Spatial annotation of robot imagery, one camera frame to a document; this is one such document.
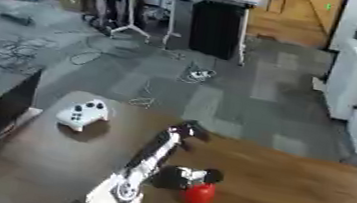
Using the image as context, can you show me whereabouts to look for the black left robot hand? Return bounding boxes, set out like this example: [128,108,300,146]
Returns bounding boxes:
[118,109,234,199]

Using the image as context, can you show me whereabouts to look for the white power strip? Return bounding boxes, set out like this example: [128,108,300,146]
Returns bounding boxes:
[185,65,218,84]

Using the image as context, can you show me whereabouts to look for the white game controller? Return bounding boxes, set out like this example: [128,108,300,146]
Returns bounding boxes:
[52,93,115,138]

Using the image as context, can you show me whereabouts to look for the black cabinet under desk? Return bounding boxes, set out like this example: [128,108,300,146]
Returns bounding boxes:
[184,0,248,63]

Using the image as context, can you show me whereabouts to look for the white rolling stand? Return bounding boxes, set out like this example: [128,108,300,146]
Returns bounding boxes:
[87,0,158,46]

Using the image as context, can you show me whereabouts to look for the dark grey floor device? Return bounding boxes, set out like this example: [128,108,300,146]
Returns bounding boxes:
[0,9,36,28]

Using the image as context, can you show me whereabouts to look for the white coiled cable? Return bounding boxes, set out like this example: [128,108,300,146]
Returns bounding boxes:
[126,93,158,111]

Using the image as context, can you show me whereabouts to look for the black looped cable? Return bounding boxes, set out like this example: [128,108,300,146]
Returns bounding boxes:
[67,46,107,70]

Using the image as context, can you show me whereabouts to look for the black tangled floor cables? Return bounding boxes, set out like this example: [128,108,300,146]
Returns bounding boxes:
[0,30,60,100]

